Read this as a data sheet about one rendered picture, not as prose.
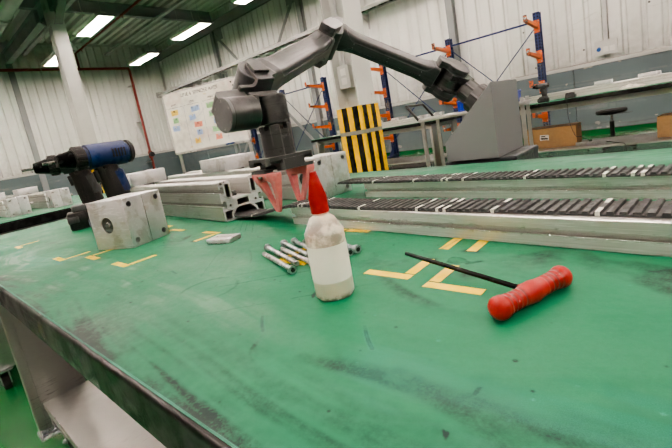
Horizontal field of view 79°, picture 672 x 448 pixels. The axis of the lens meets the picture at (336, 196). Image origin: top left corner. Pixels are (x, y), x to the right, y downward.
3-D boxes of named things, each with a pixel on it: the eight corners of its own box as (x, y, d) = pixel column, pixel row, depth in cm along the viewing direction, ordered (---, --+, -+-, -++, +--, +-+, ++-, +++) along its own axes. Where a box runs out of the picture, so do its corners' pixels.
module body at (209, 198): (265, 209, 92) (257, 172, 90) (225, 222, 85) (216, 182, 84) (149, 203, 151) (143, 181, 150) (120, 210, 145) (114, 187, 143)
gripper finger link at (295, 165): (270, 211, 76) (260, 161, 75) (300, 201, 81) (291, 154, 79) (291, 212, 71) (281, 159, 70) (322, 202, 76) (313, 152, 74)
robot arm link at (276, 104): (290, 86, 72) (271, 92, 76) (257, 89, 67) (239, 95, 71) (297, 126, 73) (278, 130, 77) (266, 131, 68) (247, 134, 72)
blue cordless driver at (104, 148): (155, 220, 107) (134, 137, 103) (72, 245, 92) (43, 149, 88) (142, 219, 112) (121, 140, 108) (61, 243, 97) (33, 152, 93)
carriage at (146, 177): (169, 187, 133) (164, 167, 132) (134, 195, 126) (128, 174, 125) (152, 188, 145) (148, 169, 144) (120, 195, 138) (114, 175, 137)
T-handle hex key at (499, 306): (578, 286, 31) (576, 265, 31) (503, 327, 28) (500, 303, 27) (437, 249, 45) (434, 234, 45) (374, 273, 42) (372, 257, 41)
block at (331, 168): (359, 187, 99) (352, 148, 97) (321, 200, 91) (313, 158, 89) (334, 188, 106) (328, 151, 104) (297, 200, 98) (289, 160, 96)
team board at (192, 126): (180, 213, 679) (151, 94, 647) (200, 205, 724) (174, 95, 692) (256, 204, 621) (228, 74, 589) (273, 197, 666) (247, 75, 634)
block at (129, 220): (178, 230, 87) (167, 186, 85) (134, 248, 76) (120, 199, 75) (144, 233, 91) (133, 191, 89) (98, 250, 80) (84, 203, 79)
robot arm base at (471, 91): (505, 85, 115) (481, 119, 123) (483, 69, 118) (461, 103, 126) (491, 90, 109) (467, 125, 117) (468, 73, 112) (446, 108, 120)
